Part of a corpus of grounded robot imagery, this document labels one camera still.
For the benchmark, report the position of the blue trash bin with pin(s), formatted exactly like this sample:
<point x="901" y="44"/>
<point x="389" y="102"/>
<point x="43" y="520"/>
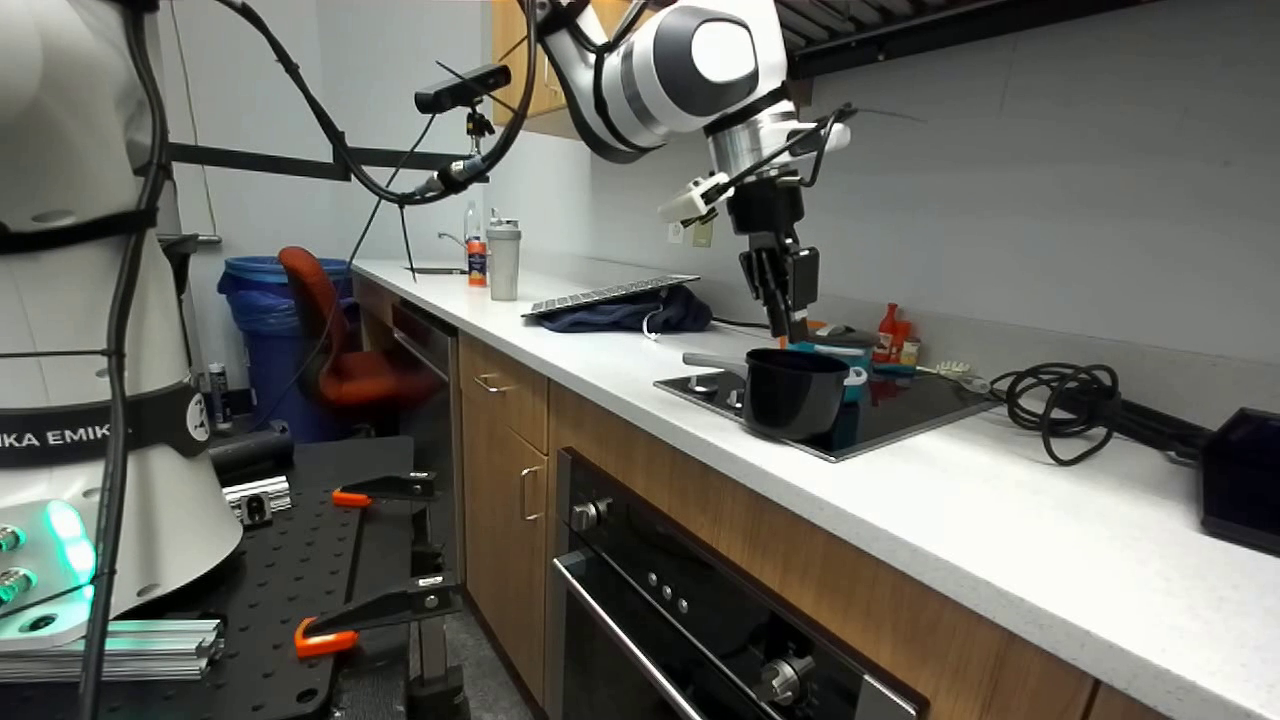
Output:
<point x="272" y="341"/>

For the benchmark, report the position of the blue pot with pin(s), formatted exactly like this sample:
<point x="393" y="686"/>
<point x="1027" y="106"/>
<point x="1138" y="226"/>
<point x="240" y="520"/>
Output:
<point x="856" y="370"/>

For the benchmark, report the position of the black power strip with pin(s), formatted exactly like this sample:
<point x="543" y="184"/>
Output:
<point x="1159" y="430"/>

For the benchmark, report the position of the black pot grey handle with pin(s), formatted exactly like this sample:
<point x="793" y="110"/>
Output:
<point x="785" y="394"/>

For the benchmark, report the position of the red small toy bottle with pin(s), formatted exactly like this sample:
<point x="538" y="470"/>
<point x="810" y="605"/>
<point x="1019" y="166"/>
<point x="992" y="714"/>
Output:
<point x="895" y="336"/>

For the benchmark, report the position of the black camera on stand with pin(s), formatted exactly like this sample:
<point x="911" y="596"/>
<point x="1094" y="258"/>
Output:
<point x="464" y="89"/>

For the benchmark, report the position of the orange handled clamp rear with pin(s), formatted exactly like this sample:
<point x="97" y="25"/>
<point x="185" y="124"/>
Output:
<point x="369" y="495"/>

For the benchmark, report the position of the black perforated robot table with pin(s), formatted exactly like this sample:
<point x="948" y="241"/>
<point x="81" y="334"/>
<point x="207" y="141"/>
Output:
<point x="223" y="648"/>

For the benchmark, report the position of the wooden base cabinet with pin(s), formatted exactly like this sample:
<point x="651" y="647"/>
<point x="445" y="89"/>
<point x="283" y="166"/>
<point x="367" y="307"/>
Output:
<point x="515" y="433"/>

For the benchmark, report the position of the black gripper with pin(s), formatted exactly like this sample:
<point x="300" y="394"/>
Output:
<point x="781" y="271"/>

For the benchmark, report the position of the black induction cooktop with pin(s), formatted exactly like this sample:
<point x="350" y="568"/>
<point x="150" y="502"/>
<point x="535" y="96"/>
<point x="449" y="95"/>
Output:
<point x="895" y="410"/>

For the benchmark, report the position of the red drink bottle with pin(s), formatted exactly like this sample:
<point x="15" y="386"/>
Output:
<point x="475" y="251"/>

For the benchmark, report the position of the grey tumbler cup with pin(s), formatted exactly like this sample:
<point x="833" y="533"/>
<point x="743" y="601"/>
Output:
<point x="501" y="258"/>

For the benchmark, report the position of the red office chair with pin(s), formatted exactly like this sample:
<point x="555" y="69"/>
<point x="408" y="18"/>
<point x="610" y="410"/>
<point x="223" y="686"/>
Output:
<point x="343" y="374"/>

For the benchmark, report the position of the orange handled clamp front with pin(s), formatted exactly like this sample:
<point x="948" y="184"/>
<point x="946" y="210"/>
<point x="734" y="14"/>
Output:
<point x="323" y="636"/>

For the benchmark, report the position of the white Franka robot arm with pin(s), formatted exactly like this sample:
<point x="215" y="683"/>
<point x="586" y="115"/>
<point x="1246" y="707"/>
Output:
<point x="87" y="135"/>

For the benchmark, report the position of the dark blue cloth bag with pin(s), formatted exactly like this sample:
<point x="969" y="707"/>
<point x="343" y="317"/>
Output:
<point x="660" y="311"/>

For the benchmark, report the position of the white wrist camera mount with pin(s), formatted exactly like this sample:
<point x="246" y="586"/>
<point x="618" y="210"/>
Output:
<point x="776" y="150"/>

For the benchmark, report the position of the built-in black oven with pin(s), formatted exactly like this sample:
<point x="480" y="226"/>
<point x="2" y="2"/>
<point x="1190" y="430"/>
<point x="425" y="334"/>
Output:
<point x="655" y="625"/>

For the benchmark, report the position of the orange handled clamp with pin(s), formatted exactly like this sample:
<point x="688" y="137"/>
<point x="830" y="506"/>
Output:
<point x="369" y="495"/>
<point x="323" y="636"/>

